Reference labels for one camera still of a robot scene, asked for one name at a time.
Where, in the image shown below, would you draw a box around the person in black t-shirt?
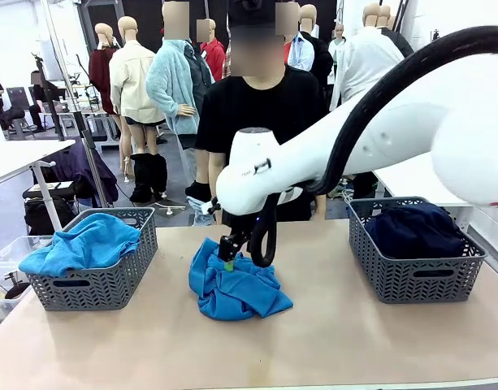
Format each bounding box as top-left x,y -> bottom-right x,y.
194,67 -> 335,223

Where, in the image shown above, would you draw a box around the mannequin in red jacket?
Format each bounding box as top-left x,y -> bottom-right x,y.
199,18 -> 227,82

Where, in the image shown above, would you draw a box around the flat white notebook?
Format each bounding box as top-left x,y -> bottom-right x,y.
28,181 -> 75,193

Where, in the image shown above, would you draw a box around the thick black cable hose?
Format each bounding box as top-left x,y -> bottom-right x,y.
248,24 -> 498,268

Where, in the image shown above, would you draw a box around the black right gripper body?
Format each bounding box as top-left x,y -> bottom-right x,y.
218,213 -> 253,262

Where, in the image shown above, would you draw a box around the mannequin in cream jacket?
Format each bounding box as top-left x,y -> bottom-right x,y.
109,15 -> 168,184

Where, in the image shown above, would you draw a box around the mannequin in dark grey vest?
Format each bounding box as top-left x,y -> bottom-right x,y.
178,40 -> 217,204

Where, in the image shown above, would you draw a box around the black bag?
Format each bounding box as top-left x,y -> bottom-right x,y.
24,196 -> 77,236

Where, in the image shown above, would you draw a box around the mannequin in light-blue fleece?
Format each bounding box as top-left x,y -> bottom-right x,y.
145,0 -> 201,135

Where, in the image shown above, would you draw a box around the clear plastic storage bin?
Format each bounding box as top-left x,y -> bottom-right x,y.
0,266 -> 32,322
0,235 -> 54,281

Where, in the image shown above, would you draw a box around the dark purple cloth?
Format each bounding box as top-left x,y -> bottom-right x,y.
49,137 -> 119,208

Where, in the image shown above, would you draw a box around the mannequin in maroon garment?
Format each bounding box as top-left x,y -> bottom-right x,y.
89,22 -> 120,117

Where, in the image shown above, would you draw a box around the blue smooth fabric garment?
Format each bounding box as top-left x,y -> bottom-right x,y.
187,237 -> 294,322

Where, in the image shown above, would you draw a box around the white rectangular table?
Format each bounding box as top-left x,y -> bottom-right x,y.
0,139 -> 77,235
372,154 -> 498,232

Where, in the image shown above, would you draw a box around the small mannequin in white top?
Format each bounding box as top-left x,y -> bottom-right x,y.
331,22 -> 347,74

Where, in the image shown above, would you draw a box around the grey woven-pattern plastic basket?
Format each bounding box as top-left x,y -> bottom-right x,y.
348,197 -> 488,305
27,206 -> 158,312

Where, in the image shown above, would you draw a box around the thin black stand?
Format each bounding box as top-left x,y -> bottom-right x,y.
31,52 -> 67,142

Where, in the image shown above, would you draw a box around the person's right forearm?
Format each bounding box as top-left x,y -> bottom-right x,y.
207,152 -> 227,204

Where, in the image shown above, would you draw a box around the black fuzzy boot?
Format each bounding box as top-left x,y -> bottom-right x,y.
129,153 -> 155,204
150,153 -> 169,200

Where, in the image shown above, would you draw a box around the black stool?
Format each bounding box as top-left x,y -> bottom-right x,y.
4,107 -> 34,141

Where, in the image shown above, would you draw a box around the silver light stand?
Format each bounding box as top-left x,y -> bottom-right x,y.
41,0 -> 111,208

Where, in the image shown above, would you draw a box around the bright blue terry top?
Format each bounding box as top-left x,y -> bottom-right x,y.
18,213 -> 142,279

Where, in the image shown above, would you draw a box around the tangled cables and power strip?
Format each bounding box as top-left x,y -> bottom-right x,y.
329,178 -> 355,204

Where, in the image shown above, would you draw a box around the mannequin in white shirt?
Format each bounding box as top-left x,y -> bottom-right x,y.
328,2 -> 406,113

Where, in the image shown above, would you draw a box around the light blue jeans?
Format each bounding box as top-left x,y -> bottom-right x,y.
186,197 -> 217,227

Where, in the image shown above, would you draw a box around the navy blue garment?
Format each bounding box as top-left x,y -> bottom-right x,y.
365,201 -> 466,260

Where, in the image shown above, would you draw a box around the cluttered background workbench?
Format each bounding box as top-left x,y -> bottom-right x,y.
49,79 -> 119,145

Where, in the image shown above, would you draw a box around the black baseball cap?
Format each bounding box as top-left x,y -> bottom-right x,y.
227,0 -> 276,28

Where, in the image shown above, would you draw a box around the mannequin in black jacket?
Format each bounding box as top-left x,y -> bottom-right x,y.
299,3 -> 335,94

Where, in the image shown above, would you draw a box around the mannequin in pale blue shirt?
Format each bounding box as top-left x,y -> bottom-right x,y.
287,32 -> 315,72

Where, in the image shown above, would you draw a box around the person's left forearm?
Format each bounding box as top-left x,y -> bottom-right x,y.
313,193 -> 327,221

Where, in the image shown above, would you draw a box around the seated person in black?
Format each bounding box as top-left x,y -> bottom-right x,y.
28,71 -> 61,131

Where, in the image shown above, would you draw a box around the mannequin in black coat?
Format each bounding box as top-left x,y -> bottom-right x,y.
376,3 -> 415,58

